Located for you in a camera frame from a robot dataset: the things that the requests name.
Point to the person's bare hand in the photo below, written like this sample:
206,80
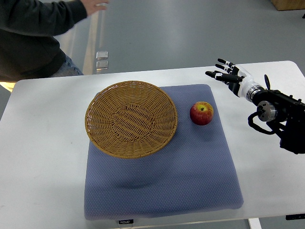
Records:
93,6

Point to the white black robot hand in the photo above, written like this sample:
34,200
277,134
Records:
238,80

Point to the red yellow apple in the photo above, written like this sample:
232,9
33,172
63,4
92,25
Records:
201,113

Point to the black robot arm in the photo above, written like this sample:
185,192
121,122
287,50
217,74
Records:
278,114

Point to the brown wicker basket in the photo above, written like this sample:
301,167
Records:
131,119

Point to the upper metal floor plate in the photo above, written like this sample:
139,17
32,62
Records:
101,55

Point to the metal floor plate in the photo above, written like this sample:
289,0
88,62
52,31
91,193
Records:
102,64
101,55

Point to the lower metal floor plate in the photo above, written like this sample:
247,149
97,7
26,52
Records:
102,64

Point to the person in dark sweater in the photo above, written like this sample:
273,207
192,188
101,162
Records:
28,48

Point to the wooden box corner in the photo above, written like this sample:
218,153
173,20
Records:
282,5

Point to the blue grey cushion mat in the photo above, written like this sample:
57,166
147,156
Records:
193,173

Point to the white table leg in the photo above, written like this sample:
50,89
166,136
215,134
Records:
254,223

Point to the black table label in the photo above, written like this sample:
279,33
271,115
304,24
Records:
126,221

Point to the black table edge bracket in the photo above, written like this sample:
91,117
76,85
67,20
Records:
295,216

